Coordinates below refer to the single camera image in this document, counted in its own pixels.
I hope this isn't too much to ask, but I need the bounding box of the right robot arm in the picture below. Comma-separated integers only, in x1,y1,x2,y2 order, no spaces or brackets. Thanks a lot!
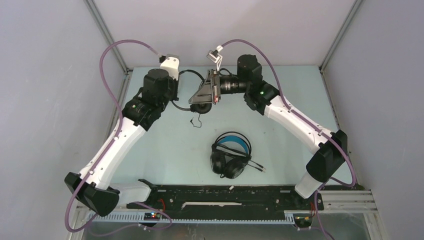
188,54,348,209

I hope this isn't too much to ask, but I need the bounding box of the aluminium frame post right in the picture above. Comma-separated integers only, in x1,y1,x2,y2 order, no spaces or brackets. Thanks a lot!
319,0,365,73

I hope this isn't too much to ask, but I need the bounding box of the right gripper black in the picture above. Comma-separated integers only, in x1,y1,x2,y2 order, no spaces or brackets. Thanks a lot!
189,69,249,105

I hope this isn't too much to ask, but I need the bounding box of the black and blue gaming headset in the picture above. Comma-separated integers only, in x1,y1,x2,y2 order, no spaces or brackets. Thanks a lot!
210,131,252,179

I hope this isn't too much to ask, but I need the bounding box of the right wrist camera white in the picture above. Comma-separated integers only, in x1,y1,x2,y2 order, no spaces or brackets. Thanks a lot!
206,45,223,71

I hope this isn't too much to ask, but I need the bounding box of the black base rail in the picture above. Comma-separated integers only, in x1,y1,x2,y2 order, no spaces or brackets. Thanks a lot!
144,185,325,221

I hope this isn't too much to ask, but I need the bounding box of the small black on-ear headphones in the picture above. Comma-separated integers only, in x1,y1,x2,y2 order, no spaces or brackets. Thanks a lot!
171,69,212,115

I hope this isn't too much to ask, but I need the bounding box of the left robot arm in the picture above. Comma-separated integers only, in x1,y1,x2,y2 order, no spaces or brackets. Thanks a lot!
64,68,177,217

